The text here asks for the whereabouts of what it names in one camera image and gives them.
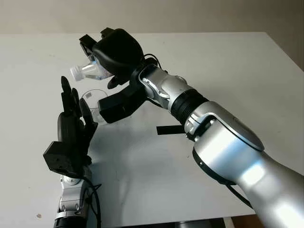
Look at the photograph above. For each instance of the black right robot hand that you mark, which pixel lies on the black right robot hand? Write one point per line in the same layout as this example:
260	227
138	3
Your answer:
118	54

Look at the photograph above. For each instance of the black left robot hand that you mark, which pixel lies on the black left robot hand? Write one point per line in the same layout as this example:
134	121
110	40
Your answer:
71	133

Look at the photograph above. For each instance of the clear plastic water bottle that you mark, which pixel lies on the clear plastic water bottle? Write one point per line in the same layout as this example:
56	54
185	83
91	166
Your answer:
91	71

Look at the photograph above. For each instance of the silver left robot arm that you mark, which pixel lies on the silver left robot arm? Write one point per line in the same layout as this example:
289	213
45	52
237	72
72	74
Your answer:
71	199

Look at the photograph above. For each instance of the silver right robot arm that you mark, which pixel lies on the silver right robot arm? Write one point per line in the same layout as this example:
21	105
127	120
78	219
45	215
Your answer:
225	147

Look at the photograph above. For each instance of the clear glass cup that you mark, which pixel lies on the clear glass cup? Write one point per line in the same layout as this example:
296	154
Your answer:
91	104

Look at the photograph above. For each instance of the black tape rectangle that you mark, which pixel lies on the black tape rectangle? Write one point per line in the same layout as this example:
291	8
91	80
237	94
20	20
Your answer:
169	130

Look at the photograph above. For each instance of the gray robot torso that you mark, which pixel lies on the gray robot torso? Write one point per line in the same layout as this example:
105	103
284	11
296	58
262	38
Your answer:
202	224

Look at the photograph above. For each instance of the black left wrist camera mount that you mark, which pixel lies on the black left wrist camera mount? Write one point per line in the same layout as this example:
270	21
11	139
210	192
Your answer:
61	159

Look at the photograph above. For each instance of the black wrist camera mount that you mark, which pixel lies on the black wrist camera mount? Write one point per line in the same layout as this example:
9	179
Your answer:
118	107
61	159

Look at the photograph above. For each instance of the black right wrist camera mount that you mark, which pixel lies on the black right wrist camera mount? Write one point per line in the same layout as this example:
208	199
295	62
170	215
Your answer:
118	107

